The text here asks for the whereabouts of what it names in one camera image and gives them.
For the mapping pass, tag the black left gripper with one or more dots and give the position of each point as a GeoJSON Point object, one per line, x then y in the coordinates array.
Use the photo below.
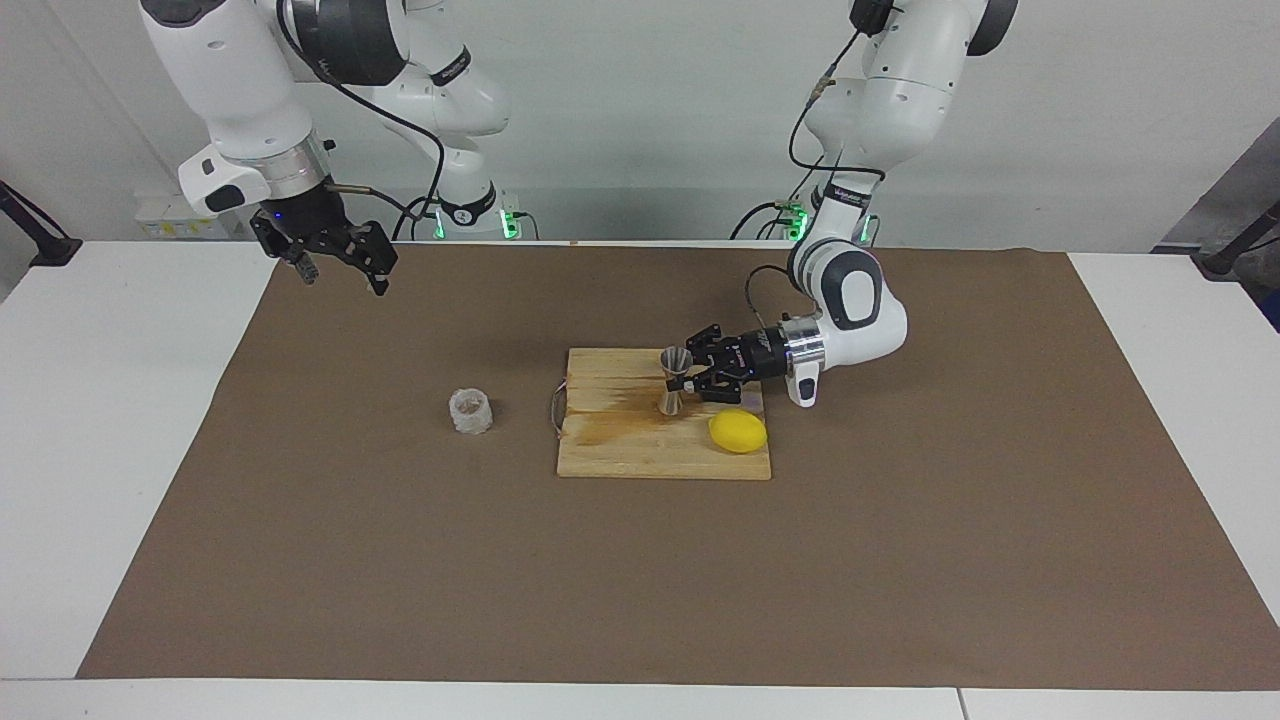
{"type": "Point", "coordinates": [762, 355]}

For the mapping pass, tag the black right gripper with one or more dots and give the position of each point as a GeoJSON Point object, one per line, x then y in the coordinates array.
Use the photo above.
{"type": "Point", "coordinates": [310, 225]}

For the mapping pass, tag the steel double jigger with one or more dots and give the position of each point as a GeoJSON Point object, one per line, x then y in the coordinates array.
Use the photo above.
{"type": "Point", "coordinates": [674, 400]}

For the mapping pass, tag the small clear plastic cup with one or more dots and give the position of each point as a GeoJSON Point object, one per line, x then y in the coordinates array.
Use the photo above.
{"type": "Point", "coordinates": [470, 412]}

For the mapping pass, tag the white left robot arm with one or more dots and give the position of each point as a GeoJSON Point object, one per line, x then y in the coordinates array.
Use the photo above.
{"type": "Point", "coordinates": [900, 100]}

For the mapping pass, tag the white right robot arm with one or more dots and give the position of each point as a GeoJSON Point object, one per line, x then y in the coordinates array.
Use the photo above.
{"type": "Point", "coordinates": [240, 90]}

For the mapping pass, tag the yellow lemon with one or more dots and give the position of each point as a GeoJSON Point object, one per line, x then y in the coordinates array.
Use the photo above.
{"type": "Point", "coordinates": [738, 431]}

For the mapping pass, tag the wooden cutting board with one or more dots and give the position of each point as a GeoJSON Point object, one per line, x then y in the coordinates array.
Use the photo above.
{"type": "Point", "coordinates": [640, 450]}

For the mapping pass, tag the white power strip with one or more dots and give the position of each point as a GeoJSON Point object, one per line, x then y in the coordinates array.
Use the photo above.
{"type": "Point", "coordinates": [190, 220]}

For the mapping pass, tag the brown paper table mat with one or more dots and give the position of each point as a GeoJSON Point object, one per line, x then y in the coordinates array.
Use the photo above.
{"type": "Point", "coordinates": [640, 580]}

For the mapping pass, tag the black clamp stand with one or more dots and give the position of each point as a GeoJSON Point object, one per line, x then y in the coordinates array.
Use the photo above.
{"type": "Point", "coordinates": [55, 250]}
{"type": "Point", "coordinates": [1225, 262]}

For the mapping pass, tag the dark grey panel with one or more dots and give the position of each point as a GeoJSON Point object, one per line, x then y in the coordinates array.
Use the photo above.
{"type": "Point", "coordinates": [1240, 180]}

